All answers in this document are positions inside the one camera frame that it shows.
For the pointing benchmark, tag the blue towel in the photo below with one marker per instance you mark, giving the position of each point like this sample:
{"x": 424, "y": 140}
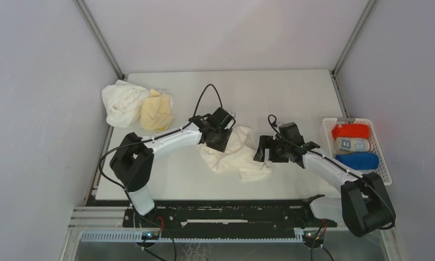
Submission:
{"x": 359, "y": 161}

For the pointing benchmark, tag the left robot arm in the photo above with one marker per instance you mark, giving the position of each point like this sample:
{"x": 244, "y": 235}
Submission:
{"x": 133, "y": 160}

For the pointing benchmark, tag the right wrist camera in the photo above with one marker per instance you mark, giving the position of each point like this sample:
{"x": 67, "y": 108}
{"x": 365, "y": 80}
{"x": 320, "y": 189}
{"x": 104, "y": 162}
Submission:
{"x": 290, "y": 132}

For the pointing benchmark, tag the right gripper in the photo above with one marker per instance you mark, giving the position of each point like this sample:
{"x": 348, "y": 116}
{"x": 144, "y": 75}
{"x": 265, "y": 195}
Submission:
{"x": 269, "y": 151}

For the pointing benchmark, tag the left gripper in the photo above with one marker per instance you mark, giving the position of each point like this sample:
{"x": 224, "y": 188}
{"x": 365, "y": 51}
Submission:
{"x": 221, "y": 147}

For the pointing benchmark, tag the yellow towel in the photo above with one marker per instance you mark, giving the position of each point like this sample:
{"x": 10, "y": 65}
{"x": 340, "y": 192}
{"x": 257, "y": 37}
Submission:
{"x": 156, "y": 111}

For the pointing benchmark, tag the white plastic basket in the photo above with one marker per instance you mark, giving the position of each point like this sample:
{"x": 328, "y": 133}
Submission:
{"x": 327, "y": 144}

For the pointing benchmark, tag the red rolled towel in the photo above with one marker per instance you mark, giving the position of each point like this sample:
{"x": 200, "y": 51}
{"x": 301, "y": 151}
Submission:
{"x": 351, "y": 130}

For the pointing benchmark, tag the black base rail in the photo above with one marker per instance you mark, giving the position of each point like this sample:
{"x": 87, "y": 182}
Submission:
{"x": 227, "y": 219}

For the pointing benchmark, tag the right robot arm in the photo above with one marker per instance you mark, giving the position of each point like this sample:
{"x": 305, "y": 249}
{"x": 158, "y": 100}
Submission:
{"x": 363, "y": 205}

